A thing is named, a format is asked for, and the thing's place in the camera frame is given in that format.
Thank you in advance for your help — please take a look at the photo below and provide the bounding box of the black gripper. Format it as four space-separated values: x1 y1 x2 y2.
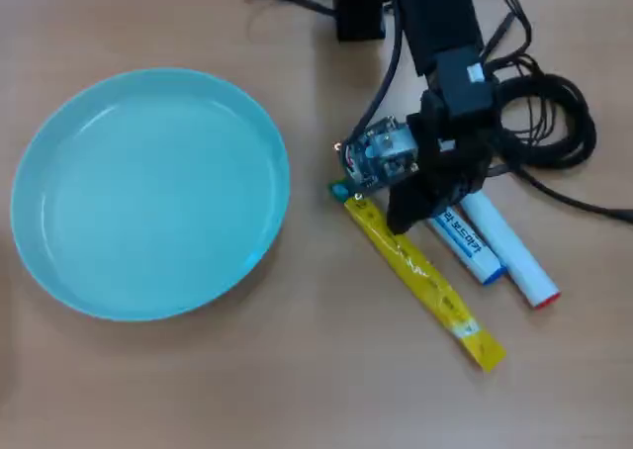
386 90 497 234

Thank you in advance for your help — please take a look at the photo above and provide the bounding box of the white bottle with blue cap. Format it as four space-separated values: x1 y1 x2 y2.
427 204 509 287

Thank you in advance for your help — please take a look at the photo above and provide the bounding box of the red capped white marker pen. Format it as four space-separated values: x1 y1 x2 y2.
459 190 563 311

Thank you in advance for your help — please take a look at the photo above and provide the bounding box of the light green round bowl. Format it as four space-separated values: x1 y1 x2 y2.
9 66 292 322

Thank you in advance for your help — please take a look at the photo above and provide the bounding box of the yellow stick sachet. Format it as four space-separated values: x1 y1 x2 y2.
328 177 508 374

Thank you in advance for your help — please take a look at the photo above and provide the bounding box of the black base block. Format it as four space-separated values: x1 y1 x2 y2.
335 0 387 43

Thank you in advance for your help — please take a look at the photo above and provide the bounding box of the black camera cable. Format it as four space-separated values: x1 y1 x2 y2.
340 0 405 146

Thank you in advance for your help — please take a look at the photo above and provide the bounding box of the thick coiled black cable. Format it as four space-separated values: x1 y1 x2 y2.
482 11 633 225

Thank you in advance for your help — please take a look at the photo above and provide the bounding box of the thin black wire bundle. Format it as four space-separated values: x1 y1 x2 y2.
487 0 550 138

